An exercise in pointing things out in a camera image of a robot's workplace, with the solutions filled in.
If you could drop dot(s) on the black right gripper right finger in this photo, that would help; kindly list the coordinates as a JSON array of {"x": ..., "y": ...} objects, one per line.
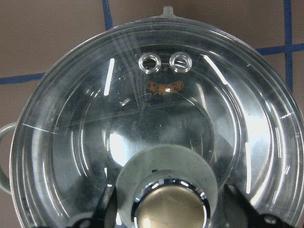
[{"x": 241, "y": 214}]

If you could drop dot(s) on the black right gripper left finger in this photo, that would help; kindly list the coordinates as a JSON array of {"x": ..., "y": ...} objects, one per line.
[{"x": 103, "y": 215}]

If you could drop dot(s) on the glass pot lid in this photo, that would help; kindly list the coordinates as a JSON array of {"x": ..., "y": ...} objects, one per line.
[{"x": 157, "y": 81}]

